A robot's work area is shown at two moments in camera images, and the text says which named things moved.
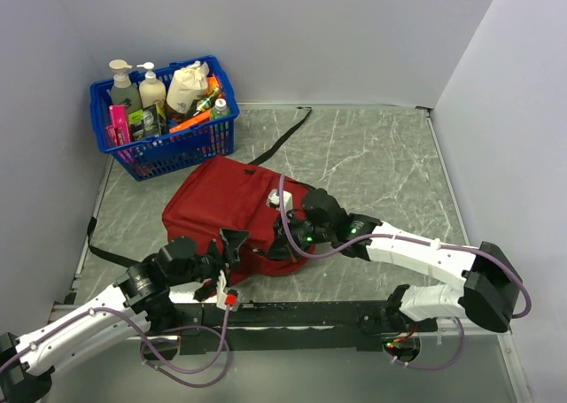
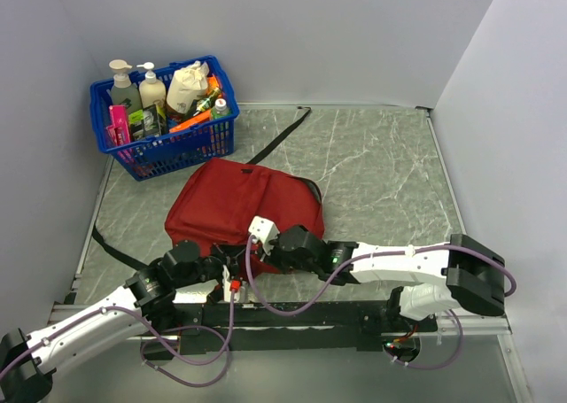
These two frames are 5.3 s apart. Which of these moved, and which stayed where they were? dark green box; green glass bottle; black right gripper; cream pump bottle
Moved: black right gripper
Stayed: cream pump bottle; green glass bottle; dark green box
